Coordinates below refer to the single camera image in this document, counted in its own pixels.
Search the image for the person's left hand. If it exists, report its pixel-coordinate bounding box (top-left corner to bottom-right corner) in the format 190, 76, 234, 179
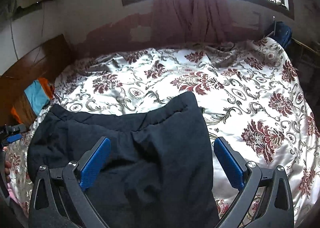
4, 160, 12, 184

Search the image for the floral white bed quilt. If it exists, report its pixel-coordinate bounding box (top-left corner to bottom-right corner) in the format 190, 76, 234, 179
4, 36, 320, 227

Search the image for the orange blue brown pillow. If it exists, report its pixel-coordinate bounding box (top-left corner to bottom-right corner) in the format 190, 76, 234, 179
11, 78, 55, 128

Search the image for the brown wooden headboard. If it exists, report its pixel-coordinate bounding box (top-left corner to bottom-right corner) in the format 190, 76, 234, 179
1, 34, 75, 125

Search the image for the dark navy padded jacket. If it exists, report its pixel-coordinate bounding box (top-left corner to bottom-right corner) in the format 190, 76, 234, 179
27, 92, 219, 227

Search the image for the blue bag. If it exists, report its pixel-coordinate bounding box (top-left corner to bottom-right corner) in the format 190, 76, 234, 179
265, 21, 292, 49

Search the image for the wooden side table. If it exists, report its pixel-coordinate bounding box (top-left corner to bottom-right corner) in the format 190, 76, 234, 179
290, 38, 319, 73

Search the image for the pink tied curtain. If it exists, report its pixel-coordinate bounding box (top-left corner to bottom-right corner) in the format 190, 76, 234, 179
151, 0, 232, 46

